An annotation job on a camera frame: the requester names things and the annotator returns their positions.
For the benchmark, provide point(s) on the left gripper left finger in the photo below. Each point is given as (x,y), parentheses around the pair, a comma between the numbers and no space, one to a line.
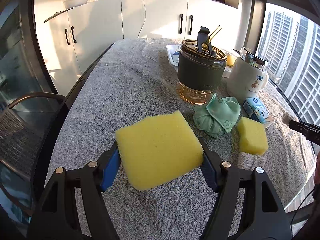
(56,216)

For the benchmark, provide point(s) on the white plastic tray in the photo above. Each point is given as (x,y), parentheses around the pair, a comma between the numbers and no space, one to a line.
(171,49)

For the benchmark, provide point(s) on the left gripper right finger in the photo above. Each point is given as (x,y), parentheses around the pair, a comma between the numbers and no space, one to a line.
(263,215)

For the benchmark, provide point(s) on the black glass table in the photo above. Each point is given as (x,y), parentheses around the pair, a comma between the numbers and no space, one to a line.
(41,165)

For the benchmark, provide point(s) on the grey terry towel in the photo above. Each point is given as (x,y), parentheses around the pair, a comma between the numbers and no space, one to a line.
(134,80)

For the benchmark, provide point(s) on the white lower cabinet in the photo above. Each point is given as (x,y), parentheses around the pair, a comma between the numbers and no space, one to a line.
(71,40)

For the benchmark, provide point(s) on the orange teardrop makeup sponge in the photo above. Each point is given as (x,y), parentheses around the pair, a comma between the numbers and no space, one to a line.
(230,60)

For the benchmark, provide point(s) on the green cloth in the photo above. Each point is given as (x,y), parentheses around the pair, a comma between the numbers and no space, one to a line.
(217,116)

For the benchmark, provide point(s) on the glass cup green sleeve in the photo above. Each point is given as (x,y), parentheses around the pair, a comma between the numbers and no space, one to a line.
(200,67)

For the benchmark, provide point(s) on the dark blue tissue pack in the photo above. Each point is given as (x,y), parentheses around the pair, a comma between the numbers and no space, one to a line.
(175,56)

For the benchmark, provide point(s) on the white woven band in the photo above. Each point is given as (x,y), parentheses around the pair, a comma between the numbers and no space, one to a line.
(287,118)

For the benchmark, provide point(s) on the large yellow sponge block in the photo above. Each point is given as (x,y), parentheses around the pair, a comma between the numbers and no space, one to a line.
(158,149)

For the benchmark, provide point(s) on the black mesh chair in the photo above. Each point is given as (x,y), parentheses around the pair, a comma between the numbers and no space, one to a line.
(21,142)

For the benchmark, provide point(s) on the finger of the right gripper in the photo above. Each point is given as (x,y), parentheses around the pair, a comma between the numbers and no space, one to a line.
(310,131)

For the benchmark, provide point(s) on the white ceramic mug chrome lid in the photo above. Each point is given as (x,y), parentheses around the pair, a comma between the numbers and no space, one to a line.
(248,76)

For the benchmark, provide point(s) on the light blue tissue pack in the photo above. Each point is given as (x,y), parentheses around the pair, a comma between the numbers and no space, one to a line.
(257,111)

